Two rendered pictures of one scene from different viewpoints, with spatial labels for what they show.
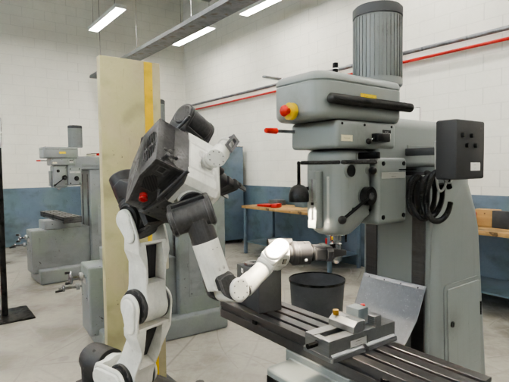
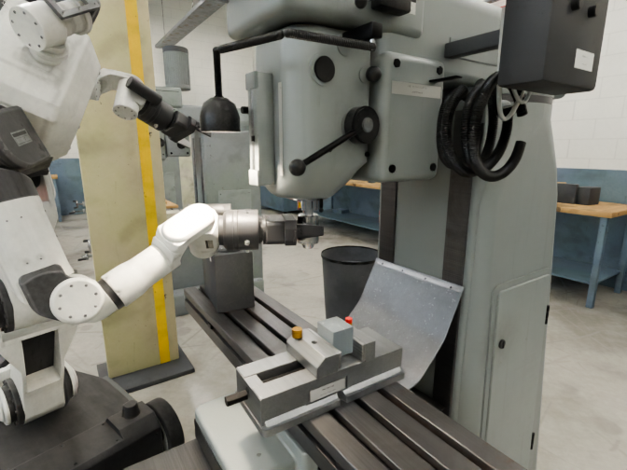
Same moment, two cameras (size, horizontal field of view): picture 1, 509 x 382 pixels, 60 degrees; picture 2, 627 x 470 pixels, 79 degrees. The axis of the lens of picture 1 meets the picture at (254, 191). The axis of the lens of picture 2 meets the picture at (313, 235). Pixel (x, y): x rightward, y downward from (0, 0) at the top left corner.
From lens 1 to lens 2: 0.95 m
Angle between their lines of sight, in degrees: 10
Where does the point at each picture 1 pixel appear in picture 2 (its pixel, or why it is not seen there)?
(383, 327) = (380, 359)
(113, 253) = (100, 221)
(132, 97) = (108, 23)
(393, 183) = (416, 106)
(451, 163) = (536, 43)
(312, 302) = (343, 279)
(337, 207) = (296, 144)
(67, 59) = not seen: hidden behind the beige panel
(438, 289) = (483, 291)
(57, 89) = not seen: hidden behind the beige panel
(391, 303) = (409, 308)
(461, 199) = (537, 145)
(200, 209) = not seen: outside the picture
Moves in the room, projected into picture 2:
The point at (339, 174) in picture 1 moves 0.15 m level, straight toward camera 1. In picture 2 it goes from (299, 76) to (271, 57)
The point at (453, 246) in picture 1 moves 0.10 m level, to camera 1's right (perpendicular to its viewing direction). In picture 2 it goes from (515, 223) to (555, 224)
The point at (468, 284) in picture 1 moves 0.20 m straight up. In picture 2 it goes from (533, 282) to (542, 212)
